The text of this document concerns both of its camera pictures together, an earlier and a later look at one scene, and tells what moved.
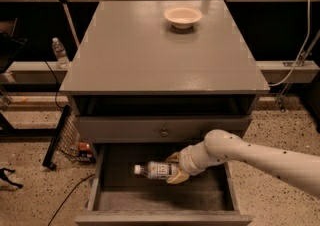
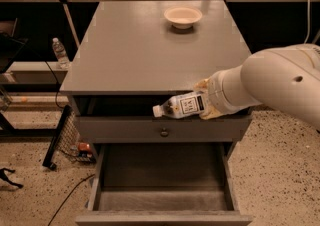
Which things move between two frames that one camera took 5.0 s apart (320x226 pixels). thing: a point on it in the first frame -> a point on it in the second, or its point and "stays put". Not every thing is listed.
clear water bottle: [63, 59] stays put
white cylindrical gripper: [185, 161] -> [215, 96]
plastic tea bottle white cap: [137, 169] -> [182, 105]
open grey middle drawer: [119, 196] stays put
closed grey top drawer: [156, 129] stays put
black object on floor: [4, 176] stays put
